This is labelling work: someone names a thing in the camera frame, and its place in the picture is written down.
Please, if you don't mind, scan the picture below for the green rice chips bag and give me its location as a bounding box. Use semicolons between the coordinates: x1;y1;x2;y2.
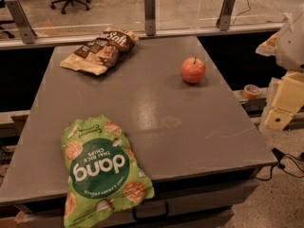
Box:
61;115;154;228

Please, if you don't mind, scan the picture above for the brown and cream snack bag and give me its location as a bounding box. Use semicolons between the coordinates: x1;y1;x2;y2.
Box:
60;28;139;76

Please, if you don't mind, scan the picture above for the middle metal bracket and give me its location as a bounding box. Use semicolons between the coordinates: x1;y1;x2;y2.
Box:
144;0;156;36

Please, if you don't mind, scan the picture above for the left metal bracket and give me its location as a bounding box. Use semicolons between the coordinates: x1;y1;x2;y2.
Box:
5;0;36;44

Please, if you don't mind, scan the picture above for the roll of tape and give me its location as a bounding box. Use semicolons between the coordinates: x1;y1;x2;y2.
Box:
243;85;260;99

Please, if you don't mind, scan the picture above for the black floor cable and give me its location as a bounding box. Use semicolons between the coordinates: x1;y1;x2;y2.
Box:
255;147;304;182

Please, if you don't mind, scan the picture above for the clear acrylic barrier panel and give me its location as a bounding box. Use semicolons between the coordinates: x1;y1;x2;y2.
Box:
0;0;304;40

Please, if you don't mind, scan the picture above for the red apple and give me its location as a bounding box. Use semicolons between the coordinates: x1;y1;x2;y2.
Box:
180;57;206;84

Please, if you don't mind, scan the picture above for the right metal bracket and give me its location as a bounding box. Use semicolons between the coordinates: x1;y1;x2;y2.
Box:
217;0;236;31

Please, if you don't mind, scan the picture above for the metal bracket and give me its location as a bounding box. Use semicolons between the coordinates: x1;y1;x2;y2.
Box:
144;0;156;36
217;0;236;31
5;0;36;44

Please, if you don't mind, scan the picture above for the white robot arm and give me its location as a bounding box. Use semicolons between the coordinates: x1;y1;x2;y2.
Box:
256;4;304;130

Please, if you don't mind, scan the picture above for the black drawer handle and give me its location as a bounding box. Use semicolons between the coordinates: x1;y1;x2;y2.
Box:
132;201;169;221

